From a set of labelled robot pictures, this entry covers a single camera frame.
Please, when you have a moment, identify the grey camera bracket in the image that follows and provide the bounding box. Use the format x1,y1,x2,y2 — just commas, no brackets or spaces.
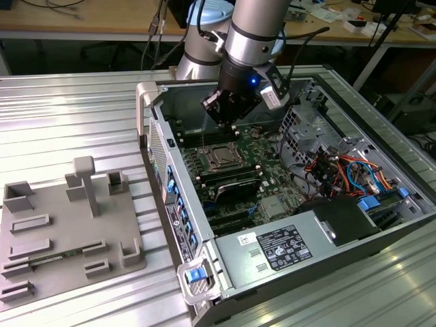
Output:
253,62,291,103

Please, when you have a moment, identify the grey power supply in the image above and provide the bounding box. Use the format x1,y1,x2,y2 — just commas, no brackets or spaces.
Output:
213,210,338,290

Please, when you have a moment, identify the silver chipset heatsink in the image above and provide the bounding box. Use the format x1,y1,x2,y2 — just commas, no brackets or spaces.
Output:
260,196,285,219

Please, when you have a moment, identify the orange wire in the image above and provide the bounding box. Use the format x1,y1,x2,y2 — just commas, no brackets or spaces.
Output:
335,155,398,190

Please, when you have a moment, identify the black RAM slot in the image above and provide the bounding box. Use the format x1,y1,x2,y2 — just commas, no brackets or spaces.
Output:
183,132,239,150
180,126,236,144
201,171,265,188
196,163,260,181

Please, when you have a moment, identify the black slanted pole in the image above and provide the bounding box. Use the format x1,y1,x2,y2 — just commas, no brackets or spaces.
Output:
352,0,406,88

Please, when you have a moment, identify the black expansion slot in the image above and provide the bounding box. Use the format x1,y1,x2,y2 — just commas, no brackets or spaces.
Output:
207,209,253,228
211,219,255,236

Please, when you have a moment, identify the black air shroud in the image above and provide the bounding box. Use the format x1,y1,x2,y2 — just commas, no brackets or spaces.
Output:
292,196,382,248

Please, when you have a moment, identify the blue wire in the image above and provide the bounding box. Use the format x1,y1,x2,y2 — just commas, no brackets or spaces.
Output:
346,159,381,196

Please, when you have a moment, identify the wooden desk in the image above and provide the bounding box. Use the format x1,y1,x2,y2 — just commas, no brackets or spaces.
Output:
0,0,436,47

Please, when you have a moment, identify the silver drive cage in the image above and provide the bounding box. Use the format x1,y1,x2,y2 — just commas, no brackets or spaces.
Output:
279,104,345,178

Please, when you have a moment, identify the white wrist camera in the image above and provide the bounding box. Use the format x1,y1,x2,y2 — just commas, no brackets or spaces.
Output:
260,85,284,110

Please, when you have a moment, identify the grey parts rack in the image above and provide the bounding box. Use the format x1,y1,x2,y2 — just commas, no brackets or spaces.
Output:
0,155,148,309

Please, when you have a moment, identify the grey open PC case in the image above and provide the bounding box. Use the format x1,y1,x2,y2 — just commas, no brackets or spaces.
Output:
135,73,436,327

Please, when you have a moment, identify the green motherboard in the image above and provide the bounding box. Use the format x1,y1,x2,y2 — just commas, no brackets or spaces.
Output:
176,119,324,239

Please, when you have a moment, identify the CPU socket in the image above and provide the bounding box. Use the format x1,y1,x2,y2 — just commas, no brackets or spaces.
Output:
203,142,243,172

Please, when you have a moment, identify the blue disk carrier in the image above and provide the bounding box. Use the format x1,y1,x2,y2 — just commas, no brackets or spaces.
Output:
357,196,382,213

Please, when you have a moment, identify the green RAM stick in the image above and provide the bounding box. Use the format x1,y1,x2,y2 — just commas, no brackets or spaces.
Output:
29,249,84,266

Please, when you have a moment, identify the black graphics card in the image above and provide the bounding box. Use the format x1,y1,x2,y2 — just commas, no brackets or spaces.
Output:
214,176,263,205

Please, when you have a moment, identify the small white box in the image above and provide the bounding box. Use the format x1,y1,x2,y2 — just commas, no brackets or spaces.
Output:
343,19,374,35

